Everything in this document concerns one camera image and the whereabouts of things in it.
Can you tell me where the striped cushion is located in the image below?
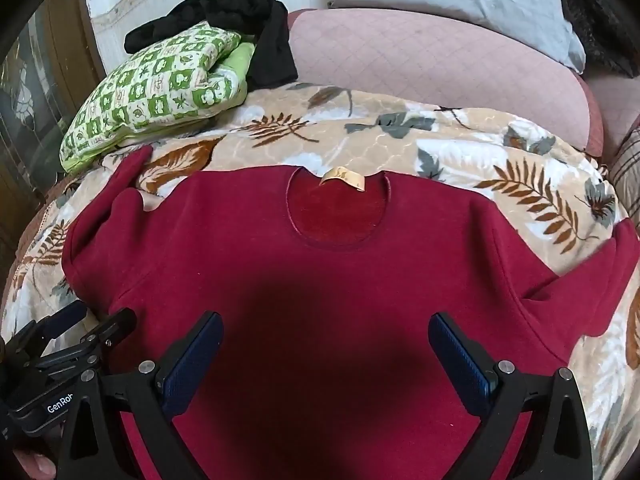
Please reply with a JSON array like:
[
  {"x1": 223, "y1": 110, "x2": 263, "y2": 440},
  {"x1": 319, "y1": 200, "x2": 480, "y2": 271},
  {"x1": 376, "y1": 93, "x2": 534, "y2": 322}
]
[{"x1": 607, "y1": 125, "x2": 640, "y2": 211}]

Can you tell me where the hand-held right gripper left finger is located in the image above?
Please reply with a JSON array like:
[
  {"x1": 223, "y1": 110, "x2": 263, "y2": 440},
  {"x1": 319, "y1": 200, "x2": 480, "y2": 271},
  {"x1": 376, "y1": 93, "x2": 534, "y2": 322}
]
[{"x1": 52, "y1": 311, "x2": 224, "y2": 480}]

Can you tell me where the pink quilted cushion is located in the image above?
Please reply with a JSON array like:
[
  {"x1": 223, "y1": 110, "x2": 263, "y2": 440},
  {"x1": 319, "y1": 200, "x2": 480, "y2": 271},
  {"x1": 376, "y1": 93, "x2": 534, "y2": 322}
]
[{"x1": 287, "y1": 7, "x2": 606, "y2": 161}]

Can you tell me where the dark fuzzy cloth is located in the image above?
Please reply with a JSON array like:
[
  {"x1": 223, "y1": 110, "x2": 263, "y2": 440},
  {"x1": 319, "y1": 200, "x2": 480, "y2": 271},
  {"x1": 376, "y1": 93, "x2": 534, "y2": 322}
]
[{"x1": 560, "y1": 0, "x2": 636, "y2": 78}]

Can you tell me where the green checked pillow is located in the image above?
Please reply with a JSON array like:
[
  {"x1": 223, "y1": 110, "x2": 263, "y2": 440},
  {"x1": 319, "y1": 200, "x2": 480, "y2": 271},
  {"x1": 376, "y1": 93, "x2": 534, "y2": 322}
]
[{"x1": 59, "y1": 21, "x2": 249, "y2": 173}]

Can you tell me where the person's left hand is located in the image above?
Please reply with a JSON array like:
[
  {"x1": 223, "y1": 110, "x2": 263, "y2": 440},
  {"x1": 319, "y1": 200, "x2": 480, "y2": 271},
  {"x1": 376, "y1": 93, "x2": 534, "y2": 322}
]
[{"x1": 12, "y1": 447, "x2": 57, "y2": 480}]

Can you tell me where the wooden glass door cabinet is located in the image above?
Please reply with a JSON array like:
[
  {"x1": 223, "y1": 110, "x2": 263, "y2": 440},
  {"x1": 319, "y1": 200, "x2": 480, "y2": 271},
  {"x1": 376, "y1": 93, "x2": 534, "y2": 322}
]
[{"x1": 0, "y1": 0, "x2": 106, "y2": 251}]

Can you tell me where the red sweater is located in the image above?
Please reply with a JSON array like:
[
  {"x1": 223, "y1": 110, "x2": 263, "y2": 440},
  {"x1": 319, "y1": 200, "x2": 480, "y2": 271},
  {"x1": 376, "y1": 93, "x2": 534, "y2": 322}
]
[{"x1": 62, "y1": 145, "x2": 640, "y2": 480}]

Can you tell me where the white bed headboard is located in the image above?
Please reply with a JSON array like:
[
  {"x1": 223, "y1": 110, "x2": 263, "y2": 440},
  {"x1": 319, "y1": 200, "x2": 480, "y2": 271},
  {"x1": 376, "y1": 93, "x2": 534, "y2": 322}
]
[{"x1": 85, "y1": 0, "x2": 336, "y2": 76}]

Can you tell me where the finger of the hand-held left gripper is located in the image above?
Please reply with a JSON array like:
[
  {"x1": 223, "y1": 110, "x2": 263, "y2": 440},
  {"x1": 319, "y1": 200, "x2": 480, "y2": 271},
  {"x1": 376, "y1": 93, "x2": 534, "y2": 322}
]
[
  {"x1": 30, "y1": 300, "x2": 89, "y2": 346},
  {"x1": 75, "y1": 307, "x2": 138, "y2": 361}
]

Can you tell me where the leaf printed blanket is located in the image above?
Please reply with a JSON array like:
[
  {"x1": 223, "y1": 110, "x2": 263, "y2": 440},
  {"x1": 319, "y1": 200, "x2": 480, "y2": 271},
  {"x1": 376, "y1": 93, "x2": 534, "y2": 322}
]
[{"x1": 0, "y1": 82, "x2": 640, "y2": 480}]

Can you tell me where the black garment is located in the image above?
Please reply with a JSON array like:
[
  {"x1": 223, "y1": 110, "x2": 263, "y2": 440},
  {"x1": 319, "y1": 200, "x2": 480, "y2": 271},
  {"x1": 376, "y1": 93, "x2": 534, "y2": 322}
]
[{"x1": 124, "y1": 0, "x2": 299, "y2": 88}]

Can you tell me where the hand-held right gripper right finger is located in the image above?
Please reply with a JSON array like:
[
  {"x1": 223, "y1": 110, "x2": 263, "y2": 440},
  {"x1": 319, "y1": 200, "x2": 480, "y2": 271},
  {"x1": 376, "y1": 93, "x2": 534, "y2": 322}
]
[{"x1": 428, "y1": 312, "x2": 593, "y2": 480}]

